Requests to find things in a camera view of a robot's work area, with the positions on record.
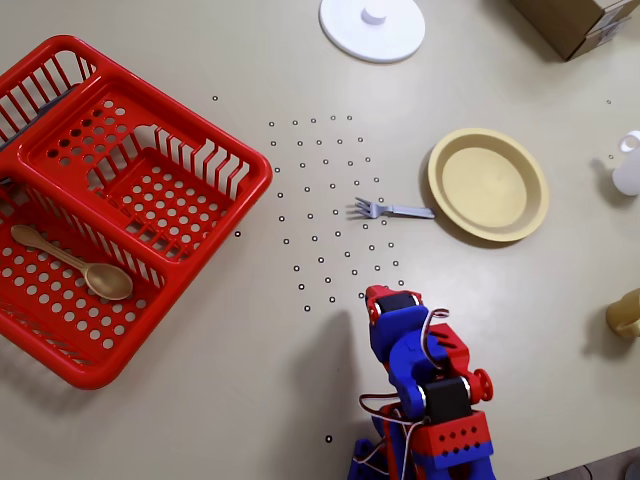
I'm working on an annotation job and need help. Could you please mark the dark grey utensil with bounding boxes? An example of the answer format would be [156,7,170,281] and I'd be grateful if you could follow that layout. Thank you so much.
[0,84,84,151]

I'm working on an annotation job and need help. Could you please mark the thin red white gripper wire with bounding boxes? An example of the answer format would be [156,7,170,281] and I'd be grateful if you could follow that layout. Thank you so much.
[422,306,451,374]

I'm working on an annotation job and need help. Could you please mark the grey plastic fork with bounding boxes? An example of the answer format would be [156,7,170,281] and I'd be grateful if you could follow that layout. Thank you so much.
[353,196,435,221]

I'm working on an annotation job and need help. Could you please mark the thin red white base wire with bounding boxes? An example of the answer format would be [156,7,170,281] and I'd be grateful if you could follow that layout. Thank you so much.
[358,392,424,474]

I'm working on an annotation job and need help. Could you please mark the red blue gripper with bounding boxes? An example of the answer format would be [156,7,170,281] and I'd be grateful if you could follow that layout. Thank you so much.
[364,284,472,381]

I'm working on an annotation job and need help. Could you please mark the red plastic dish basket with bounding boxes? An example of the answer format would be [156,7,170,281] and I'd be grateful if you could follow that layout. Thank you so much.
[0,33,275,391]

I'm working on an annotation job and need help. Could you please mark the brown cardboard box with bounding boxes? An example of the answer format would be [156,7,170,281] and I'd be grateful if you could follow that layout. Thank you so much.
[509,0,634,62]

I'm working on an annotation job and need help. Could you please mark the gold plastic spoon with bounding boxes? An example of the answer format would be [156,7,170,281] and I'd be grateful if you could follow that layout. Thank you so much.
[10,224,135,302]

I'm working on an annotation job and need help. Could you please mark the white plastic bottle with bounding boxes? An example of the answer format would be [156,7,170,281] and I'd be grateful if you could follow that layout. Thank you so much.
[612,130,640,197]

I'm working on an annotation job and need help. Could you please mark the gold plastic cup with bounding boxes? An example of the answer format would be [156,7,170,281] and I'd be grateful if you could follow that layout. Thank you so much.
[605,288,640,341]

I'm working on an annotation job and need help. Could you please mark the white round disc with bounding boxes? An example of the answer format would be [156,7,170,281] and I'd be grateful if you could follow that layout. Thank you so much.
[318,0,427,64]

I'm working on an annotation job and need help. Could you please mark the gold plastic plate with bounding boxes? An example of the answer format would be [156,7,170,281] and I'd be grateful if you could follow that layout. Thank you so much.
[426,127,551,244]

